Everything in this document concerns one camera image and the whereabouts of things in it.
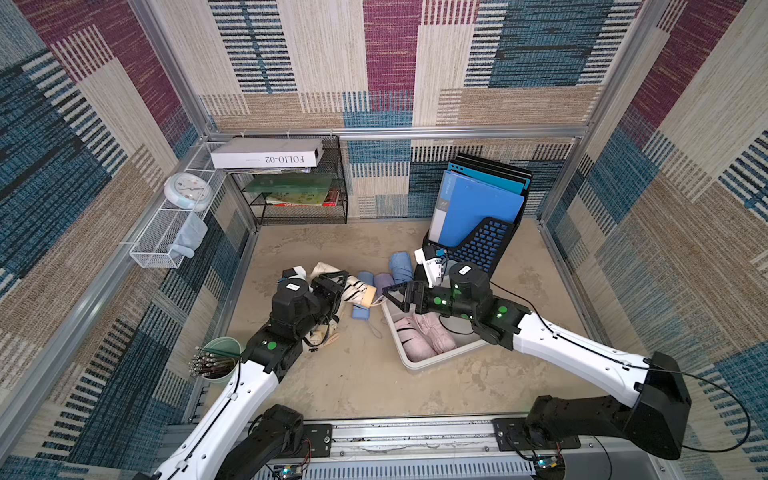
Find black wire shelf rack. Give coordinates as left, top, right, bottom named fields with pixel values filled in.
left=230, top=135, right=349, bottom=227

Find light blue folded umbrella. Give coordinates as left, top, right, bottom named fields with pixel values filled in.
left=357, top=271, right=375, bottom=286

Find light blue cloth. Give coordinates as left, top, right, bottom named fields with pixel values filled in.
left=168, top=213, right=208, bottom=261

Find white plastic storage box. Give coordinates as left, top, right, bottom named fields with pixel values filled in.
left=381, top=300, right=487, bottom=372

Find green book on shelf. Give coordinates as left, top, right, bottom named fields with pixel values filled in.
left=244, top=173, right=334, bottom=194

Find cream striped umbrella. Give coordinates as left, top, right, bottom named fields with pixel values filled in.
left=309, top=262, right=377, bottom=308

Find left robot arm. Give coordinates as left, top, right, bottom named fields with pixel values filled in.
left=135, top=267, right=349, bottom=479

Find white folio box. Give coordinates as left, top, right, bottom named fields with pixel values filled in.
left=211, top=138, right=324, bottom=170

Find white wire wall basket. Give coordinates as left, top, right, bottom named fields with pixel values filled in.
left=129, top=141, right=225, bottom=269

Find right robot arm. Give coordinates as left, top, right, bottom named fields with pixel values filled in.
left=383, top=262, right=692, bottom=460

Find green pen cup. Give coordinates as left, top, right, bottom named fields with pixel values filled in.
left=188, top=336, right=243, bottom=383

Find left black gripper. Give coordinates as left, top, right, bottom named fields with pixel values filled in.
left=291, top=269, right=347, bottom=342

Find black mesh file holder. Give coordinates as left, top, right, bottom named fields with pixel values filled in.
left=422, top=217, right=520, bottom=278

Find white round clock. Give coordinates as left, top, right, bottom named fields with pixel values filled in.
left=163, top=172, right=213, bottom=212

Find lavender folded umbrella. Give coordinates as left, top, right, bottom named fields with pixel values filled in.
left=373, top=273, right=395, bottom=295

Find pink umbrella with black strap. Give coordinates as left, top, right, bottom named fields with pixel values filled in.
left=394, top=317, right=436, bottom=362

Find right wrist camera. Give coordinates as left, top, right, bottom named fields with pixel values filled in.
left=414, top=245, right=448, bottom=288

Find teal file folder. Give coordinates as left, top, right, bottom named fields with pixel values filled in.
left=447, top=162, right=530, bottom=195

